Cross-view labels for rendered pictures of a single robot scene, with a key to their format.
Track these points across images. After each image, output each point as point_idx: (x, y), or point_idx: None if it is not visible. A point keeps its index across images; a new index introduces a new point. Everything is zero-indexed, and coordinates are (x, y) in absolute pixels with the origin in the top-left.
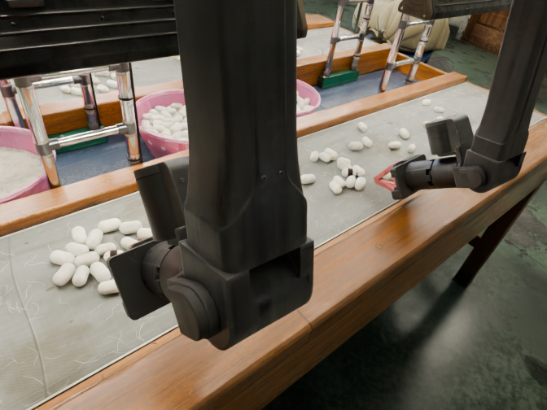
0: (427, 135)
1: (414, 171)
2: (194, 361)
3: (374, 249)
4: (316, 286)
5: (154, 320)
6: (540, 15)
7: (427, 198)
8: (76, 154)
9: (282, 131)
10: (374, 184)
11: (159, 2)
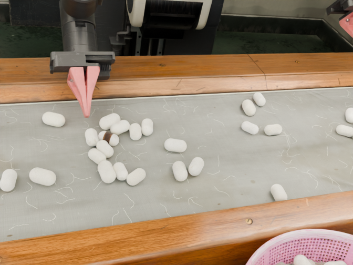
0: (95, 2)
1: (96, 43)
2: (317, 62)
3: (168, 65)
4: (232, 63)
5: (341, 95)
6: None
7: (58, 76)
8: None
9: None
10: (82, 124)
11: None
